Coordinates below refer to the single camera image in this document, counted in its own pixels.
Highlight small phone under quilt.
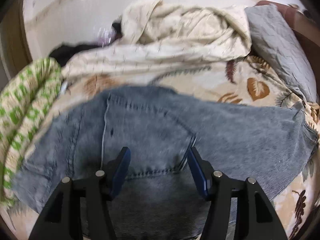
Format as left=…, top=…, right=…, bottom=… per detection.
left=59, top=81, right=68, bottom=95

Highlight black garment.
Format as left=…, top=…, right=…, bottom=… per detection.
left=49, top=44, right=100, bottom=67

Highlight grey denim jeans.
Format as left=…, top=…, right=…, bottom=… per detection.
left=12, top=86, right=318, bottom=239

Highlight brown headboard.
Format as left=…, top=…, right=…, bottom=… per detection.
left=256, top=0, right=319, bottom=66

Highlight green patterned folded quilt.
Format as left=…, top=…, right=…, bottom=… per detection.
left=1, top=57, right=62, bottom=206

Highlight cream patterned duvet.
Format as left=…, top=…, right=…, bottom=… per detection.
left=62, top=0, right=252, bottom=80

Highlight leaf print bed blanket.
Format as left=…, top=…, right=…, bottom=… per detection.
left=0, top=55, right=320, bottom=240

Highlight clear purple plastic bag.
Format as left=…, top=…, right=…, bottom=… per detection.
left=97, top=27, right=117, bottom=47

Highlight grey quilted pillow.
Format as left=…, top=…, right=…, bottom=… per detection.
left=245, top=5, right=317, bottom=102

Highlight wooden glass panel door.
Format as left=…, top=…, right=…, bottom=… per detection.
left=1, top=0, right=32, bottom=80

